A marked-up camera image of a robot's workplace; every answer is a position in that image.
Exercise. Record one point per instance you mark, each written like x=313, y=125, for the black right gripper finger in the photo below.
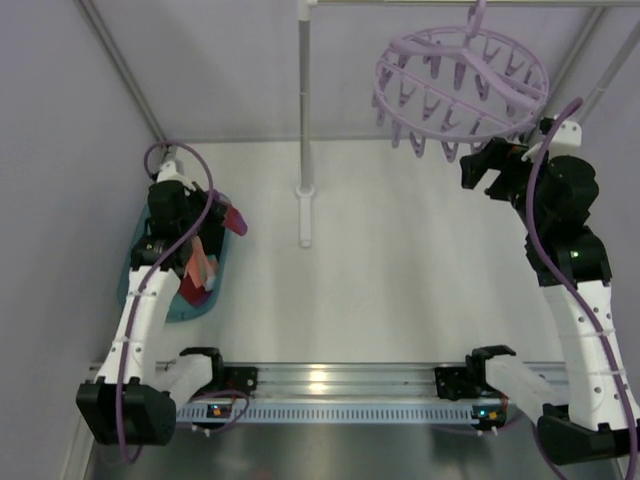
x=474, y=166
x=502, y=186

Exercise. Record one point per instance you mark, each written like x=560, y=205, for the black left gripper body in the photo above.
x=213, y=215

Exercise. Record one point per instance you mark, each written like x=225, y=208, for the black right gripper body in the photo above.
x=498, y=167

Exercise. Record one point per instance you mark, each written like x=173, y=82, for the pink patterned sock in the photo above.
x=200, y=269

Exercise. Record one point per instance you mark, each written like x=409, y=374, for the lilac round clip hanger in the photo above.
x=458, y=84

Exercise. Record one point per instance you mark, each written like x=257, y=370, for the maroon purple sock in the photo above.
x=232, y=219
x=195, y=296

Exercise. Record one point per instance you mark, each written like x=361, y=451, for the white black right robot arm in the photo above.
x=597, y=419

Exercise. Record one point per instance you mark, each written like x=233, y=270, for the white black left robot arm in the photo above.
x=128, y=403

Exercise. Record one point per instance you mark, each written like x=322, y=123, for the teal transparent plastic bin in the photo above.
x=179, y=310

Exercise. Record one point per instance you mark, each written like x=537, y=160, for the white grey rack pole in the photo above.
x=305, y=189

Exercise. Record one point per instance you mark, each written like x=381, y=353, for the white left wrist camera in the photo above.
x=173, y=170

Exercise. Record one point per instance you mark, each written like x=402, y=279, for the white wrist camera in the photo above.
x=566, y=141
x=173, y=170

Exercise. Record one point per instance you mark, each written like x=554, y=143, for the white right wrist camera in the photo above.
x=566, y=141

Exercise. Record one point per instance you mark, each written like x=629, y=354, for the grey slotted cable duct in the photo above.
x=342, y=413

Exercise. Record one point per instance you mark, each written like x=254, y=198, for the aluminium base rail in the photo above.
x=340, y=381

